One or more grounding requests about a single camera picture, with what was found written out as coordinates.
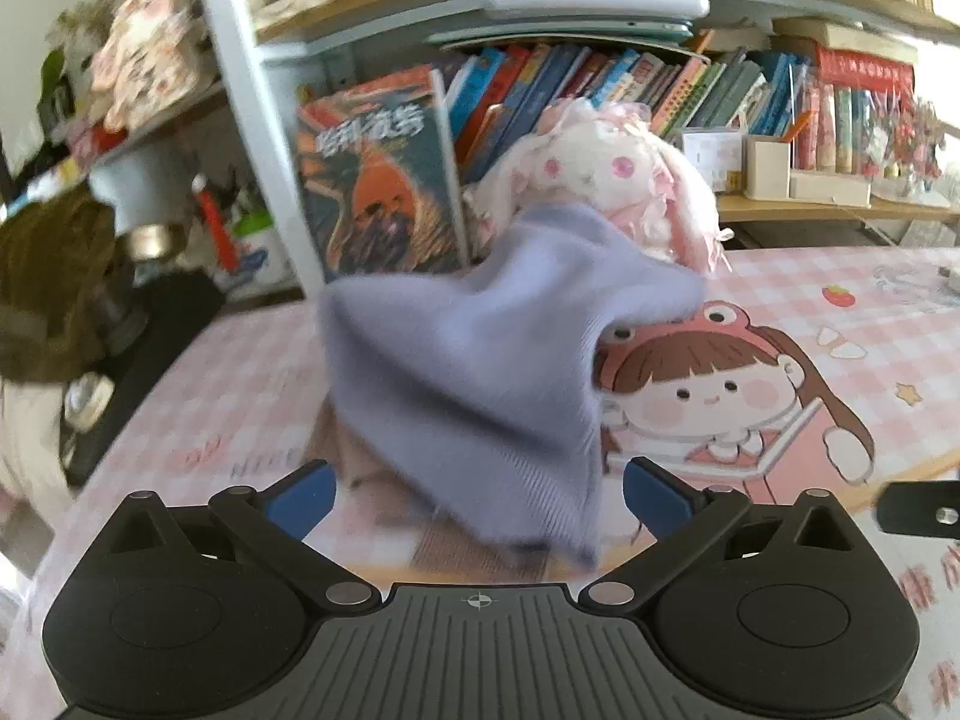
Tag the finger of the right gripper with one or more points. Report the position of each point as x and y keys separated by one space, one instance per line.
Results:
x=927 y=509

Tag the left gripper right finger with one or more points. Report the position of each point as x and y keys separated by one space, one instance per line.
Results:
x=685 y=522

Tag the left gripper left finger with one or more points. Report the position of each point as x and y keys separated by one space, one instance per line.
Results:
x=269 y=528

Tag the lavender knit garment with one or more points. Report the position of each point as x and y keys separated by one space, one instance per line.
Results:
x=478 y=389

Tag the pink cartoon desk mat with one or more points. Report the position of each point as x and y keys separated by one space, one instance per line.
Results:
x=809 y=368

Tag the white green-lid container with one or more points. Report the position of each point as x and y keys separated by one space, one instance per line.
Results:
x=262 y=255

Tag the white pink plush bunny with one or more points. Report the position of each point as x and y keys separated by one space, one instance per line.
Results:
x=606 y=157

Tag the cream desk organiser box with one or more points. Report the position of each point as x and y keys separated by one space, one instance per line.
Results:
x=769 y=175

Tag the Harry Potter book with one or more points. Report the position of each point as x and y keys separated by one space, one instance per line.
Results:
x=379 y=186

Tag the row of colourful books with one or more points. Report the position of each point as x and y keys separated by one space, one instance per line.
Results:
x=502 y=90

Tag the pink cat plush figure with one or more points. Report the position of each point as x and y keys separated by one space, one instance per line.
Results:
x=148 y=63

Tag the white wooden bookshelf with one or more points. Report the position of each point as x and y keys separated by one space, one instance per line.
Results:
x=344 y=42

